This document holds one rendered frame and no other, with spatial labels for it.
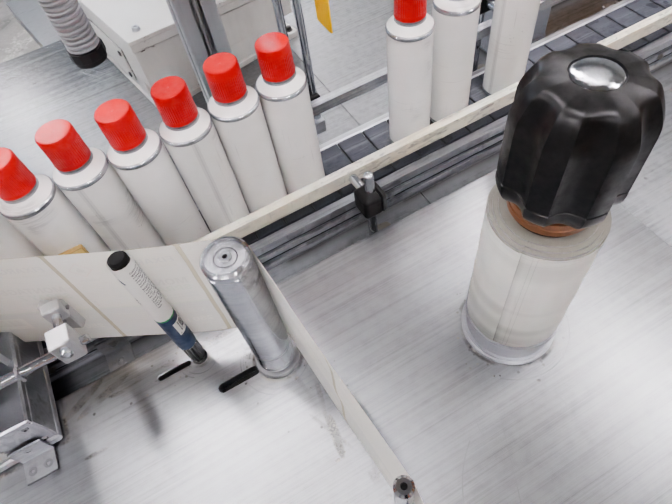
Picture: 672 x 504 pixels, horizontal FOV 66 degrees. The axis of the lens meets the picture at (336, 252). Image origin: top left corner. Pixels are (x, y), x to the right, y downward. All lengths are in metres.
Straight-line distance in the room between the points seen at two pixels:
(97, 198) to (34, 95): 0.57
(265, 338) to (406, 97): 0.33
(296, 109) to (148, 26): 0.38
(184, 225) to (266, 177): 0.10
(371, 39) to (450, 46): 0.34
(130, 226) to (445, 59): 0.40
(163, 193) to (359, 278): 0.22
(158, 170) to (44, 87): 0.59
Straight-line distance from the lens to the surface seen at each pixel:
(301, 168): 0.60
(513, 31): 0.70
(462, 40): 0.64
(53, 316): 0.49
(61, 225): 0.55
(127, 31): 0.88
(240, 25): 0.92
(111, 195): 0.54
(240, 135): 0.53
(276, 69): 0.52
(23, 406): 0.55
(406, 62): 0.60
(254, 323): 0.43
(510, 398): 0.52
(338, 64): 0.91
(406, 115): 0.64
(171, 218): 0.57
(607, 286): 0.60
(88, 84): 1.05
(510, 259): 0.39
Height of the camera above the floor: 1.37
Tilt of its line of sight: 56 degrees down
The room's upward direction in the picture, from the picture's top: 11 degrees counter-clockwise
